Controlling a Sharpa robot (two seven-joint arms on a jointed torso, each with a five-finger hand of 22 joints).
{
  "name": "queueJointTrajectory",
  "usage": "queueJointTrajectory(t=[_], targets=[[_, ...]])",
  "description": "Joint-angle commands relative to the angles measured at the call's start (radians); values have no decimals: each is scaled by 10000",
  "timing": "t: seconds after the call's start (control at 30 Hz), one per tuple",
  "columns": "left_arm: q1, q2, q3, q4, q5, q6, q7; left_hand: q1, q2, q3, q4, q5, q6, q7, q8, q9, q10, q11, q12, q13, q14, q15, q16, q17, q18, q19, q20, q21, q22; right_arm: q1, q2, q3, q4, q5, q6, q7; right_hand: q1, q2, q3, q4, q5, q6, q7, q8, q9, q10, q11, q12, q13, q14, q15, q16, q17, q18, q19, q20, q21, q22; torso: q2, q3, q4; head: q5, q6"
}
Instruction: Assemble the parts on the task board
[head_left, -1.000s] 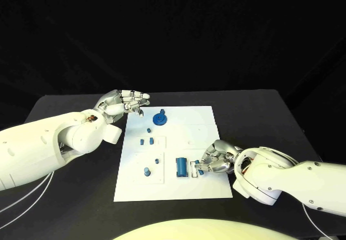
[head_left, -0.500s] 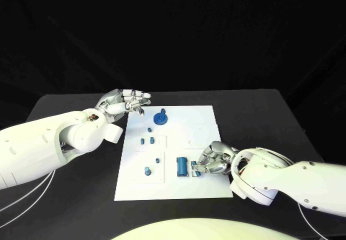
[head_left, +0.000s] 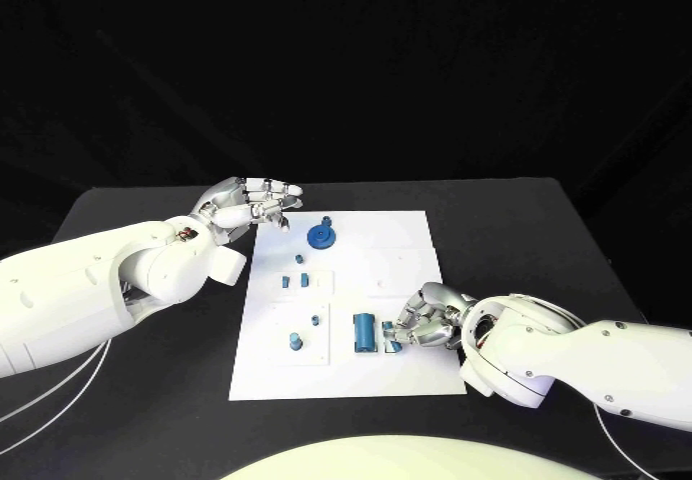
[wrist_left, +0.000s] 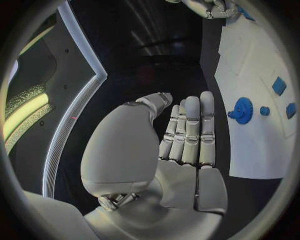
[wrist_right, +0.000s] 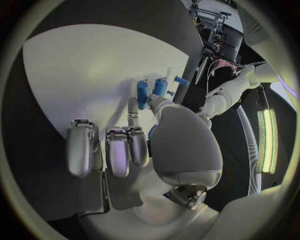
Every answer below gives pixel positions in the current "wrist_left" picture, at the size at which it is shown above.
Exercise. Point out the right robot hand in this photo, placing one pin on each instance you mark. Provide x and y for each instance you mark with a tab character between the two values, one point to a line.
201	7

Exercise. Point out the glowing light bar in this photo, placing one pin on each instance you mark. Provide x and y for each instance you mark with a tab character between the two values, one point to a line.
25	112

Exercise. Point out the blue block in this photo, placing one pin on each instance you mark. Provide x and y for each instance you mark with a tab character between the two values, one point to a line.
291	110
246	13
279	86

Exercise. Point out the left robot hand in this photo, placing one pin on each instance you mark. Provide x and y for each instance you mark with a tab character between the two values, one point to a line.
122	150

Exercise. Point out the white task board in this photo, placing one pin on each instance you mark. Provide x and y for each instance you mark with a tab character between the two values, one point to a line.
253	150

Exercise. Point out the blue gear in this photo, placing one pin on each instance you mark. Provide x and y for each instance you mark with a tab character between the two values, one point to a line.
243	110

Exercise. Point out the small round blue plug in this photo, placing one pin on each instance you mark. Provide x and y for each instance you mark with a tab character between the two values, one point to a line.
264	110

